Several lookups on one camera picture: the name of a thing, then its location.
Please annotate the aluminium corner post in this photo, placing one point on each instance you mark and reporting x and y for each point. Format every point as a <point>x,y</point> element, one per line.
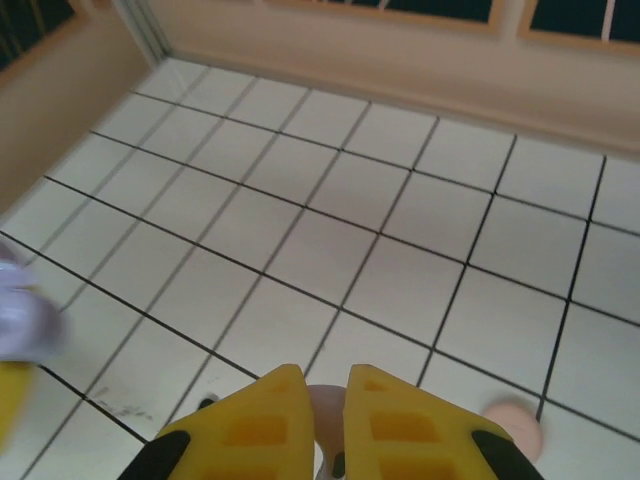
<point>150,25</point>

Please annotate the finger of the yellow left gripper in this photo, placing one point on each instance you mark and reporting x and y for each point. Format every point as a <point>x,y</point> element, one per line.
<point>15,400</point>

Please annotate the purple round charging case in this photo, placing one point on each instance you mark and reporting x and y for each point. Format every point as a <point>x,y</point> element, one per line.
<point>25,310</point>

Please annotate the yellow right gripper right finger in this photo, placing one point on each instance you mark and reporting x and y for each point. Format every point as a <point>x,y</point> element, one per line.
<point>410,435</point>

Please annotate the purple earbud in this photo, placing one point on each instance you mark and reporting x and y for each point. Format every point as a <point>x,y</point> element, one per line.
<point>327,410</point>

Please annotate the pink round charging case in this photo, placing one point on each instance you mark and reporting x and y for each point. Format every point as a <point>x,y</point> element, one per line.
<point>515,430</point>

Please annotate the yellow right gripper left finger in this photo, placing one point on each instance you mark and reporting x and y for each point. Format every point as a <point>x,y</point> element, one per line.
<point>250,430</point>

